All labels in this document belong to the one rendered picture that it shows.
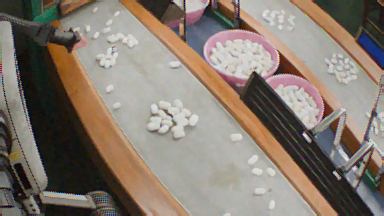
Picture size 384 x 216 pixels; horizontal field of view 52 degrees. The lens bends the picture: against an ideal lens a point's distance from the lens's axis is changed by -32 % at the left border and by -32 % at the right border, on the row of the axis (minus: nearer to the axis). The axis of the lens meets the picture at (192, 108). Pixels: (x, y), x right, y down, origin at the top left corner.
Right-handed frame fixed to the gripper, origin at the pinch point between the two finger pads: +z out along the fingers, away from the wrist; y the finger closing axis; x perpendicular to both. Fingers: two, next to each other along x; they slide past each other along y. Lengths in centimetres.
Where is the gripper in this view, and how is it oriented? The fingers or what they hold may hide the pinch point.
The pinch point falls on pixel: (85, 43)
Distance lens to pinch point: 182.4
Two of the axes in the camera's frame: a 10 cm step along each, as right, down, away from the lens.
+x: -5.4, 7.8, 3.1
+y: -5.2, -6.0, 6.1
